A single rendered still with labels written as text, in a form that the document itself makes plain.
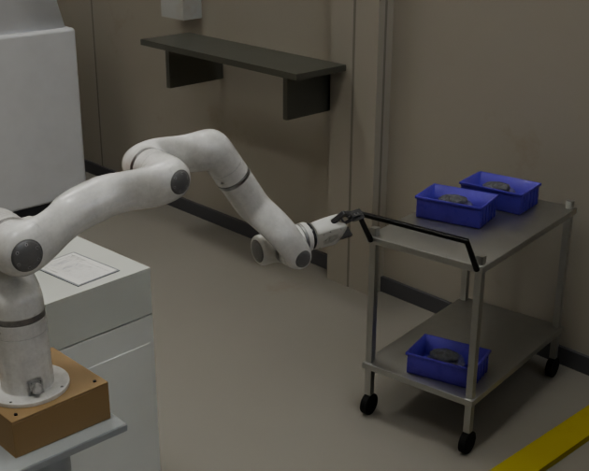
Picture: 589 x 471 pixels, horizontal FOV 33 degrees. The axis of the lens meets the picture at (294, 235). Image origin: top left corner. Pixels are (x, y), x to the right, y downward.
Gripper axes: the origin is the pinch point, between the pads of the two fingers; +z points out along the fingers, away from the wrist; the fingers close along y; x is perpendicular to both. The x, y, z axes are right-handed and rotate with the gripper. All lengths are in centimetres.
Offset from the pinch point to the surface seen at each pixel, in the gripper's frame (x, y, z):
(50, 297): 16, -26, -79
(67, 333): 7, -33, -77
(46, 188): 212, -294, 28
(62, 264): 30, -38, -69
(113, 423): -28, -9, -83
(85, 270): 24, -34, -65
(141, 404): -10, -62, -56
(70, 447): -31, -6, -95
